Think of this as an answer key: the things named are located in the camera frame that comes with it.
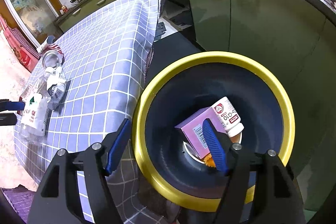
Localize orange ridged cap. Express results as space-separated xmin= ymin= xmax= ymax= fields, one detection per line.
xmin=203 ymin=153 xmax=216 ymax=168

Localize crumpled silver wrapper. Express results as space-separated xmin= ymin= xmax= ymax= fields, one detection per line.
xmin=43 ymin=63 xmax=68 ymax=110

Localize yellow-rimmed dark trash bin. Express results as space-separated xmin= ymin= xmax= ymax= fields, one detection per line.
xmin=132 ymin=51 xmax=295 ymax=212

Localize green kitchen cabinets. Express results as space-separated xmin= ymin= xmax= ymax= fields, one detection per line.
xmin=53 ymin=0 xmax=336 ymax=119

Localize red aluminium drink can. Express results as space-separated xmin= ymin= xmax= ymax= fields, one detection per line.
xmin=42 ymin=43 xmax=64 ymax=68

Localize white blue tube packet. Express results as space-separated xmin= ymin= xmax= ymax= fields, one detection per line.
xmin=37 ymin=35 xmax=55 ymax=54

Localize blue checkered tablecloth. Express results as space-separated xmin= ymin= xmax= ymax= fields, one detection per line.
xmin=15 ymin=0 xmax=162 ymax=223

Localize white plastic bag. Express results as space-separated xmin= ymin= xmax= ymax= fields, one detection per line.
xmin=20 ymin=76 xmax=51 ymax=141

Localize pink cardboard box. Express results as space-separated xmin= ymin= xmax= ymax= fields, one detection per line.
xmin=175 ymin=107 xmax=226 ymax=159

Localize red checkered apron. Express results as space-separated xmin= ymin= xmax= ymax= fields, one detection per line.
xmin=1 ymin=16 xmax=40 ymax=72

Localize white supplement bottle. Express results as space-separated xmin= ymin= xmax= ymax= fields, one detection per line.
xmin=211 ymin=97 xmax=244 ymax=138

